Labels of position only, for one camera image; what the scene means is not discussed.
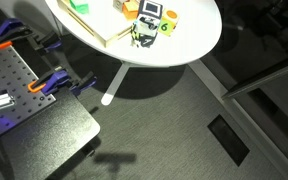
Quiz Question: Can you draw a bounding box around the green block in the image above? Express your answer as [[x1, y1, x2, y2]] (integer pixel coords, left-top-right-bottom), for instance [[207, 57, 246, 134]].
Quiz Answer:
[[68, 0, 90, 15]]

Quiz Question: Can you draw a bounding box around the orange block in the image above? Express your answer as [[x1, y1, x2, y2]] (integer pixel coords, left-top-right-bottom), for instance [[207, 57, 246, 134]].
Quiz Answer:
[[122, 1, 140, 21]]

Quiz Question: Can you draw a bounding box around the small beige block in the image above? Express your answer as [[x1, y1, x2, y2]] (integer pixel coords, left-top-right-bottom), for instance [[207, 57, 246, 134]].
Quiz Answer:
[[112, 0, 126, 13]]

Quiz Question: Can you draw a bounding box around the white table leg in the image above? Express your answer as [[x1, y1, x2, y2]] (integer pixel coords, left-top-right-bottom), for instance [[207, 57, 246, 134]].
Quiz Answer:
[[101, 61, 132, 106]]

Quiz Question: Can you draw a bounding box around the white picture cube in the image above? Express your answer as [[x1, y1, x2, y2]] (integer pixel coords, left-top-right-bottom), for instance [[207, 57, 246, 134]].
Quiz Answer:
[[131, 15, 161, 38]]

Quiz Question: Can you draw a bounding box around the yellow-green cube with number six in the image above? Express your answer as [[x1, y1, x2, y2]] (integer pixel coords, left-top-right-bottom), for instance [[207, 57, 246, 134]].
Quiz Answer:
[[157, 9, 181, 38]]

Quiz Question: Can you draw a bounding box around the wooden tray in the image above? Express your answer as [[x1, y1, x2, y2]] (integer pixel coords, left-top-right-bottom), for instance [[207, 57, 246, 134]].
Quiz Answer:
[[57, 0, 142, 49]]

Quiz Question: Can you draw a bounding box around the navy and white cube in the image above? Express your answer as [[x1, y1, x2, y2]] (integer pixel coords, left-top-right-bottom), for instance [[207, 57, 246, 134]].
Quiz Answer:
[[137, 0, 164, 22]]

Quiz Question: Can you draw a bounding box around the purple clamp with orange tip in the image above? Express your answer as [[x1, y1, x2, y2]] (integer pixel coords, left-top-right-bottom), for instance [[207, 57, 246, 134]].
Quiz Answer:
[[0, 18, 64, 54], [27, 65, 98, 98]]

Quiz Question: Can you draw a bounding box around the dark floor vent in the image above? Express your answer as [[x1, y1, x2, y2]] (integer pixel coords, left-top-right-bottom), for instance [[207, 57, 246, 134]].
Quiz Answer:
[[207, 114, 251, 167]]

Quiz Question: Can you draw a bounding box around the black cart platform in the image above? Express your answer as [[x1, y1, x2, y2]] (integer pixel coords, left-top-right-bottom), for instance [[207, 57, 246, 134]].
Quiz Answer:
[[0, 87, 102, 180]]

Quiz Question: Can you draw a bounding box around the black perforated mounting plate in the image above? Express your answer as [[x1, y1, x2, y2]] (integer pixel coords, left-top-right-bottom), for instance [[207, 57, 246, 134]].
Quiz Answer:
[[0, 33, 58, 146]]

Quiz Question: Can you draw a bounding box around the metal door frame rail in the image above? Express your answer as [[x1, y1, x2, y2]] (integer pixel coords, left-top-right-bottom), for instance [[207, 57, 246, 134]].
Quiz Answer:
[[221, 59, 288, 100]]

